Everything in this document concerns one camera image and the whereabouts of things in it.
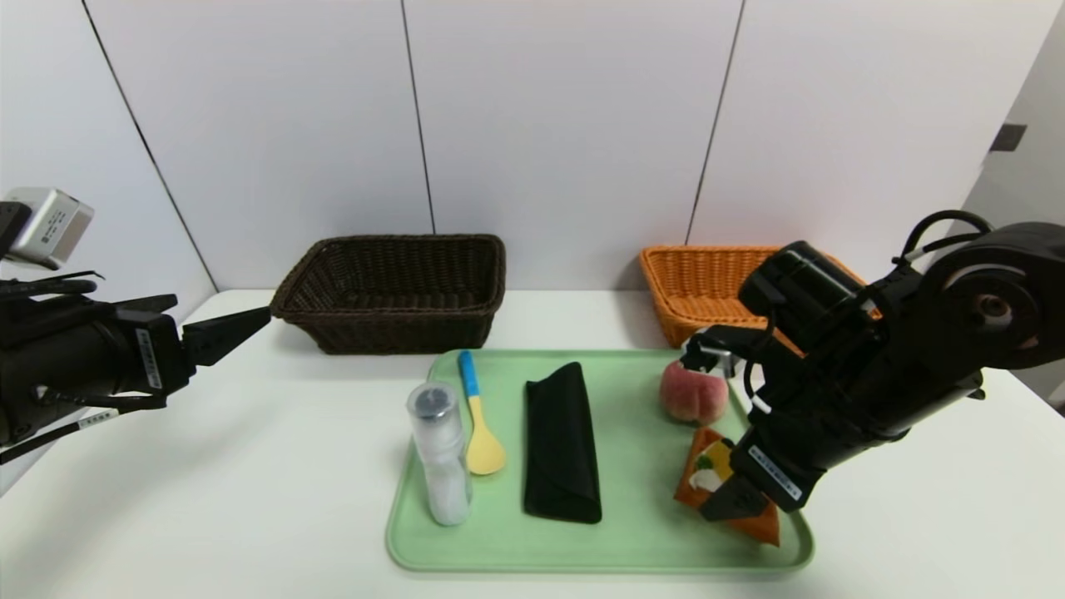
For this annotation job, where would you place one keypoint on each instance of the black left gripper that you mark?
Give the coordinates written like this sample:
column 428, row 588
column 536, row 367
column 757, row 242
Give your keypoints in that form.
column 156, row 355

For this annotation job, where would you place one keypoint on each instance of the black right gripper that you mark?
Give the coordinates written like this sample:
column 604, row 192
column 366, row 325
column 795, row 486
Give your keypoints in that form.
column 774, row 476

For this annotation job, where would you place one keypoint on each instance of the waffle slice with fruit topping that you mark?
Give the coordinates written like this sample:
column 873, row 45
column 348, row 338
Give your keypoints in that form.
column 689, row 491

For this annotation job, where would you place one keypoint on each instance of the pink peach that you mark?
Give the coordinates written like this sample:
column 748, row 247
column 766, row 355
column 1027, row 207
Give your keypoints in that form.
column 691, row 401

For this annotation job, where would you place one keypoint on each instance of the clear bottle with white contents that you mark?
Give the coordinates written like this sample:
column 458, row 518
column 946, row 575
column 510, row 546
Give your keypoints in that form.
column 443, row 466

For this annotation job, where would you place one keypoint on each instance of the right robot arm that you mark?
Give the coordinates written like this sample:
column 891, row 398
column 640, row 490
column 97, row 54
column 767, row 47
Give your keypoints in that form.
column 915, row 391

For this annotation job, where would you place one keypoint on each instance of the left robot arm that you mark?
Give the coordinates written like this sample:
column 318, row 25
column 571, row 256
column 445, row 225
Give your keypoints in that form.
column 50, row 366

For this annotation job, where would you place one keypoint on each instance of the dark brown wicker basket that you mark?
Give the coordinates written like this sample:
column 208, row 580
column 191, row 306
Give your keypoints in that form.
column 391, row 333

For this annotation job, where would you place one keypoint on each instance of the orange wicker basket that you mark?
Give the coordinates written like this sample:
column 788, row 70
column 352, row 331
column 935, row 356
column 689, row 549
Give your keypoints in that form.
column 691, row 283

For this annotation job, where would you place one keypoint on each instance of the light green plastic tray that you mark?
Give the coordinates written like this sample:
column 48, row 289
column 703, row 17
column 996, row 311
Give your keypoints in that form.
column 641, row 499

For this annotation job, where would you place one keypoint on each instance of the black folded pouch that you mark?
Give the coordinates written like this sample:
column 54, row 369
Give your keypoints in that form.
column 559, row 449

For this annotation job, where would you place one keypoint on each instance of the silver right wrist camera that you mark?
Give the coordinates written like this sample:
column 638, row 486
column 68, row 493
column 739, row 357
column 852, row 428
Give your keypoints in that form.
column 720, row 359

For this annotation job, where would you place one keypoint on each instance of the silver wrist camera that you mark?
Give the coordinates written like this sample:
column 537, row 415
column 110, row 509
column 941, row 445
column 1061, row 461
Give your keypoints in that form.
column 720, row 359
column 50, row 225

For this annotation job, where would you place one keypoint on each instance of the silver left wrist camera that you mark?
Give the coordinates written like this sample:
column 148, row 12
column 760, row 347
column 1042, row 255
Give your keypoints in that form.
column 50, row 225

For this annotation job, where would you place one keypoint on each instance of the dark wall bracket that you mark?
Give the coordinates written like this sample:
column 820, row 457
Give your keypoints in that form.
column 1007, row 138

